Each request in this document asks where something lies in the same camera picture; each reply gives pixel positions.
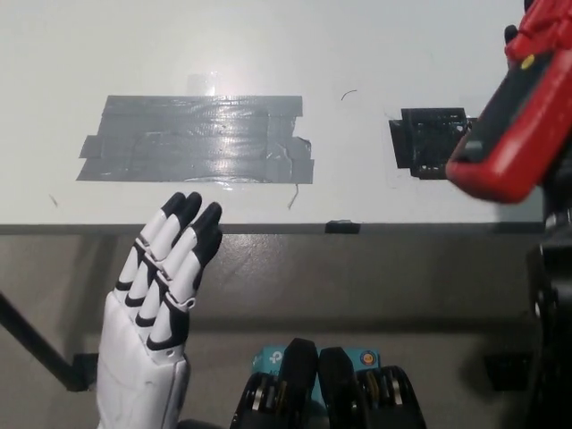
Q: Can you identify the teal cardboard box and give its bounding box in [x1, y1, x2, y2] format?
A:
[252, 347, 381, 408]

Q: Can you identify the black right hand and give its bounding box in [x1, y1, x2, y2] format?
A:
[503, 24, 572, 245]

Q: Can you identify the red digital multimeter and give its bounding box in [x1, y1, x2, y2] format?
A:
[445, 0, 572, 205]

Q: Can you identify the grey duct tape patch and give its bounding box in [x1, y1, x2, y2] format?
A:
[75, 94, 315, 184]

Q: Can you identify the white and black left hand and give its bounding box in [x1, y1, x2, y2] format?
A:
[96, 191, 224, 429]

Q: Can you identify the black tape patch on table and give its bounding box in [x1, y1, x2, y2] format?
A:
[387, 105, 479, 181]

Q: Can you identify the black floor tape square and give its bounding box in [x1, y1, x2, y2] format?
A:
[484, 352, 537, 392]
[66, 352, 99, 393]

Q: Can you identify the small black tape piece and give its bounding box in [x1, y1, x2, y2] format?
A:
[324, 219, 361, 235]

